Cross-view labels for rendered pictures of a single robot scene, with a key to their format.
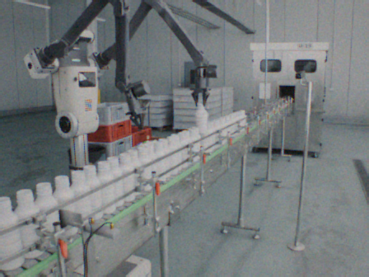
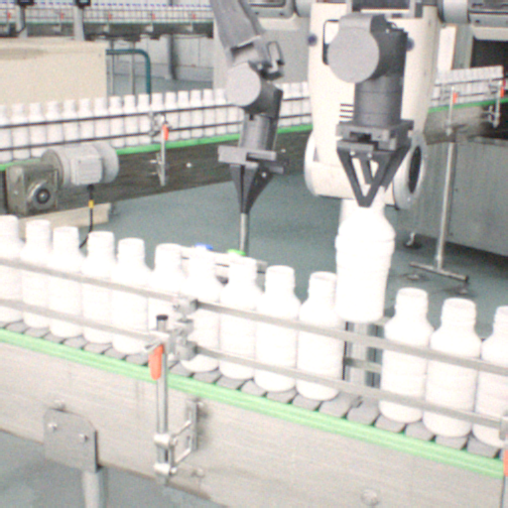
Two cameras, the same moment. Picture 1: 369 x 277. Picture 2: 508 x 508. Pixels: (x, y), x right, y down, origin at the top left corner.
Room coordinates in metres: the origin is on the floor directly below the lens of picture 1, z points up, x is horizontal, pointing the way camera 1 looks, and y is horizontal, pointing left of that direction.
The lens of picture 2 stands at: (1.60, -1.09, 1.51)
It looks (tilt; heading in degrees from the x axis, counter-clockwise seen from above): 17 degrees down; 92
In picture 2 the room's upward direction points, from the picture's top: 2 degrees clockwise
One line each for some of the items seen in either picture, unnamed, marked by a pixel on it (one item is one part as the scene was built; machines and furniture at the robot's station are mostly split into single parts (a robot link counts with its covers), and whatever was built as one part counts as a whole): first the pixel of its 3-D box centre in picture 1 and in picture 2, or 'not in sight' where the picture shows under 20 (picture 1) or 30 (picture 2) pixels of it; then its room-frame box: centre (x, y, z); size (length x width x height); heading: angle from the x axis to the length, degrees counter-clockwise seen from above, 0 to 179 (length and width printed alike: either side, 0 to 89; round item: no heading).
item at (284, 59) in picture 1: (291, 98); not in sight; (6.44, -2.29, 1.05); 1.60 x 1.40 x 2.10; 155
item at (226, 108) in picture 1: (213, 105); not in sight; (10.24, -1.07, 0.59); 1.25 x 1.03 x 1.17; 156
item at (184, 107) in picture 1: (198, 109); not in sight; (8.76, -0.50, 0.59); 1.24 x 1.03 x 1.17; 158
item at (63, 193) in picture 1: (64, 205); not in sight; (0.79, 0.32, 1.08); 0.06 x 0.06 x 0.17
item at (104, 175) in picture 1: (105, 187); not in sight; (0.95, 0.24, 1.08); 0.06 x 0.06 x 0.17
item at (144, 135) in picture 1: (131, 137); not in sight; (4.76, 0.74, 0.55); 0.61 x 0.41 x 0.22; 158
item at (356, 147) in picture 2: (202, 97); (370, 167); (1.70, -0.11, 1.32); 0.07 x 0.07 x 0.09; 65
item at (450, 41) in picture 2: not in sight; (436, 52); (2.44, 3.85, 1.22); 0.23 x 0.04 x 0.32; 137
